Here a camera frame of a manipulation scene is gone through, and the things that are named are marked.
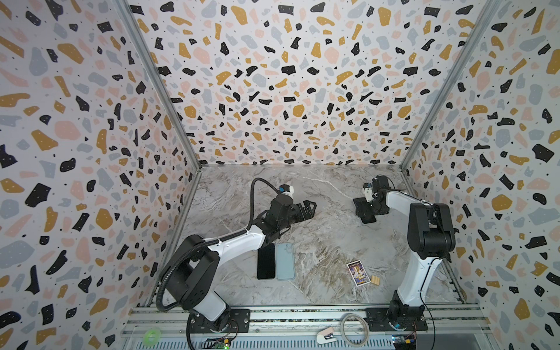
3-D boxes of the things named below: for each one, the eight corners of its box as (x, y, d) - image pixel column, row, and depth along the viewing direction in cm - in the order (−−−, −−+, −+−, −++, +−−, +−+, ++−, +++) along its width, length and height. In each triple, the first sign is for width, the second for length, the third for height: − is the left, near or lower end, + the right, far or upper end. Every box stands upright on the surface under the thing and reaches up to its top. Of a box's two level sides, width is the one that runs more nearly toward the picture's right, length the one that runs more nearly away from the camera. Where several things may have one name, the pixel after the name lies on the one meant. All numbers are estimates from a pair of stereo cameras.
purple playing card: (357, 287, 83) (358, 285, 82) (346, 265, 89) (348, 263, 87) (369, 283, 85) (371, 281, 83) (359, 261, 90) (360, 259, 88)
